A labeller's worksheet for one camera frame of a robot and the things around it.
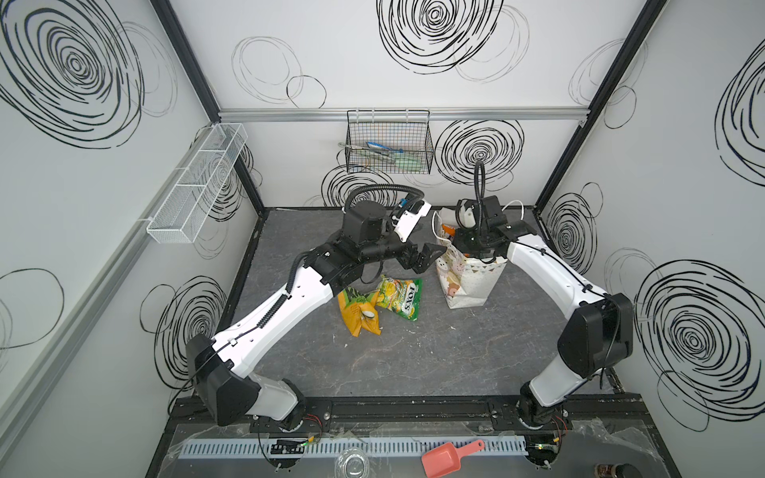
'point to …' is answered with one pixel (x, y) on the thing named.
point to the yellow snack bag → (359, 311)
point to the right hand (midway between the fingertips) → (456, 241)
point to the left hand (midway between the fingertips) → (433, 237)
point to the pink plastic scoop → (445, 459)
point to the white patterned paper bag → (464, 281)
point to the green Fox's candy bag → (401, 296)
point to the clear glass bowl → (353, 462)
